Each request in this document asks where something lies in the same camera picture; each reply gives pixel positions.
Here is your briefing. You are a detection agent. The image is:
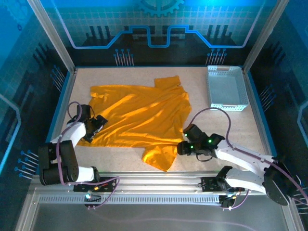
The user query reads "aluminium side rail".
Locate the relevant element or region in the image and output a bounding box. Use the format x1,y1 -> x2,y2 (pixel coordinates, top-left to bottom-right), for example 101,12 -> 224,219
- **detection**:
39,67 -> 78,175
242,68 -> 277,175

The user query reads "grey metal panel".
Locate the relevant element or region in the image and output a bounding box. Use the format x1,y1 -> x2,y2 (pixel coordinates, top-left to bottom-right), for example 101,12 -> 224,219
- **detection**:
14,187 -> 305,231

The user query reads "aluminium frame beam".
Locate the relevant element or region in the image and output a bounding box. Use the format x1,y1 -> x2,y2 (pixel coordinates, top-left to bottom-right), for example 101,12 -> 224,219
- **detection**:
31,171 -> 289,194

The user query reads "slotted grey cable duct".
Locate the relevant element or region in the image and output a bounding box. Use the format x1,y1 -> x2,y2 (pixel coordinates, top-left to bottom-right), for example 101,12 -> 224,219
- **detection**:
38,195 -> 221,205

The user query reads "orange t-shirt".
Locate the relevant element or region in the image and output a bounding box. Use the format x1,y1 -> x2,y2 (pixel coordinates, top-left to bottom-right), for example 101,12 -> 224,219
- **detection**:
77,75 -> 193,172

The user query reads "black controller box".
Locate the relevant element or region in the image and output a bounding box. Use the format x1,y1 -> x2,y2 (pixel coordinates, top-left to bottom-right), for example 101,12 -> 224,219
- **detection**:
83,192 -> 102,210
219,194 -> 238,210

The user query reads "white perforated plastic basket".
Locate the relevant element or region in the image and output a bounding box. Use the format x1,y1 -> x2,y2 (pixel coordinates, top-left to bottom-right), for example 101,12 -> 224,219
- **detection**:
206,65 -> 249,112

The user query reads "aluminium frame post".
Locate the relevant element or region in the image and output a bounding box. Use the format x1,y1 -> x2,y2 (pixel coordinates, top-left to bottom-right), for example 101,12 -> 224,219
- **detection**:
242,0 -> 292,73
26,0 -> 77,73

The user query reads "purple cable loop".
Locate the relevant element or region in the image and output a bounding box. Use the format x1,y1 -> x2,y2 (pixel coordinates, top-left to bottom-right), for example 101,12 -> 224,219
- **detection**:
62,177 -> 120,210
222,189 -> 250,211

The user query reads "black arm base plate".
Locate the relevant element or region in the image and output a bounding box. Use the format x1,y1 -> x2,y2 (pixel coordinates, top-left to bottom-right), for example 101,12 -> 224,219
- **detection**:
73,177 -> 118,193
201,176 -> 245,193

